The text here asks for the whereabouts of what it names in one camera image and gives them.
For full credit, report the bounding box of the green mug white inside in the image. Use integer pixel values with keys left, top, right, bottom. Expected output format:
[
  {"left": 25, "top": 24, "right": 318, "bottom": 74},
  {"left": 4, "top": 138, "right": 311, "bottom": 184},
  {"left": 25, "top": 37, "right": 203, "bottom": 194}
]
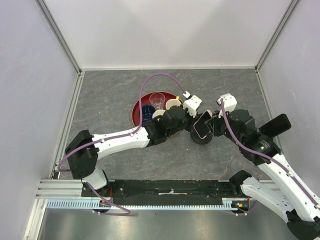
[{"left": 152, "top": 109, "right": 165, "bottom": 119}]

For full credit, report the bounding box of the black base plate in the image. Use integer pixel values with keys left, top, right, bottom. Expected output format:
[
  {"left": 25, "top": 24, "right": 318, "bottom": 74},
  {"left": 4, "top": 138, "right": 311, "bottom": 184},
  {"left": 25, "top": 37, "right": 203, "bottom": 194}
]
[{"left": 97, "top": 179, "right": 248, "bottom": 206}]

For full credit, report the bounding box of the red round tray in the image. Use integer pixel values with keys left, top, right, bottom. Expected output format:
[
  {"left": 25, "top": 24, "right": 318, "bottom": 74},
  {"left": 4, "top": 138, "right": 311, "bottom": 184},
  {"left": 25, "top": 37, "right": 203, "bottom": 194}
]
[{"left": 131, "top": 91, "right": 187, "bottom": 140}]

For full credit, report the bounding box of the clear glass cup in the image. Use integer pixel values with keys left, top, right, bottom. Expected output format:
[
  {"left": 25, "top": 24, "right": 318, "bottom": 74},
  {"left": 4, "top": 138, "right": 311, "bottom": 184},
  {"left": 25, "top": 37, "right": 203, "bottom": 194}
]
[{"left": 149, "top": 92, "right": 166, "bottom": 110}]

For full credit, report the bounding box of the round base phone holder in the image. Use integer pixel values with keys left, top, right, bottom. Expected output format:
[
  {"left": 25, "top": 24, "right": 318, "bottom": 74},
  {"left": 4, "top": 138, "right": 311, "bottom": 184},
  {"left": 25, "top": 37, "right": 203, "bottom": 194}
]
[{"left": 190, "top": 126, "right": 213, "bottom": 145}]

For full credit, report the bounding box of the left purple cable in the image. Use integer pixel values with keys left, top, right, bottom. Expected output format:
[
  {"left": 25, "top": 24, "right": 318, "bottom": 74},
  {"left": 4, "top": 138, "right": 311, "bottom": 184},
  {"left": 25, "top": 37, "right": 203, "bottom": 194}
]
[{"left": 57, "top": 72, "right": 188, "bottom": 216}]

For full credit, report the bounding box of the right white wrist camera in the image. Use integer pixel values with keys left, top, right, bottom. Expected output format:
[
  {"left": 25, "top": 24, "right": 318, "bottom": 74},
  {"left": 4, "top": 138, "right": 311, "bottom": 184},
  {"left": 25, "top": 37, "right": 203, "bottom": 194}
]
[{"left": 216, "top": 93, "right": 237, "bottom": 118}]

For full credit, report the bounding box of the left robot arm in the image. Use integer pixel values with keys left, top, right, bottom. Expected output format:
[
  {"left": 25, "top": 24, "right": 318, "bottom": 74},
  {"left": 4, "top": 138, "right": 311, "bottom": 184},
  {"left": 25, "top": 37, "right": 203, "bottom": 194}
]
[{"left": 65, "top": 106, "right": 198, "bottom": 197}]

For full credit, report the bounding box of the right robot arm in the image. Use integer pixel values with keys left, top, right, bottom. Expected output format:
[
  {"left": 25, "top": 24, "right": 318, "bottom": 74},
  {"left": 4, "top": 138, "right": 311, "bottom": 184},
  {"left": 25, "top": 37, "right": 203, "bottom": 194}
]
[{"left": 203, "top": 109, "right": 320, "bottom": 240}]

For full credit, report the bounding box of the phone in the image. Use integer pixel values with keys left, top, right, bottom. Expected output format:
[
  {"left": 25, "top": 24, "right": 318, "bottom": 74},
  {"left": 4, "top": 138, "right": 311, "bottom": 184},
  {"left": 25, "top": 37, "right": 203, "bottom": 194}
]
[
  {"left": 193, "top": 110, "right": 213, "bottom": 139},
  {"left": 259, "top": 113, "right": 292, "bottom": 138}
]

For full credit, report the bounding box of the yellow mug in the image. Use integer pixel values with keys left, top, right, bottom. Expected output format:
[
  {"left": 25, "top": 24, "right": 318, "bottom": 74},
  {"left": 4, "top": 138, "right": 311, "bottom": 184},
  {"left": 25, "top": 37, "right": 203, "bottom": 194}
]
[{"left": 165, "top": 96, "right": 182, "bottom": 110}]

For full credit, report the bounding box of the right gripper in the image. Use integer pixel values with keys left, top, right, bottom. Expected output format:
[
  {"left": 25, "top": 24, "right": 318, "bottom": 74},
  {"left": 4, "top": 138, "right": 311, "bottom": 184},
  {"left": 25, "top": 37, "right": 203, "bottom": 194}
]
[{"left": 207, "top": 106, "right": 244, "bottom": 146}]

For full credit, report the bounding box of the dark blue cup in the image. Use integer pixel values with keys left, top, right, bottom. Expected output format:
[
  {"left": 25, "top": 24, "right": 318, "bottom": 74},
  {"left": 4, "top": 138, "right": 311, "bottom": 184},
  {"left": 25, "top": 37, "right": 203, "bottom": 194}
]
[{"left": 139, "top": 104, "right": 156, "bottom": 123}]

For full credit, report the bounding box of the white cable duct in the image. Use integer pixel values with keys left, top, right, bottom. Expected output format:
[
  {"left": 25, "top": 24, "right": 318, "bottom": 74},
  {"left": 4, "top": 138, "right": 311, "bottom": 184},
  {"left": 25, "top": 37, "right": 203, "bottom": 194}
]
[{"left": 46, "top": 199, "right": 249, "bottom": 211}]

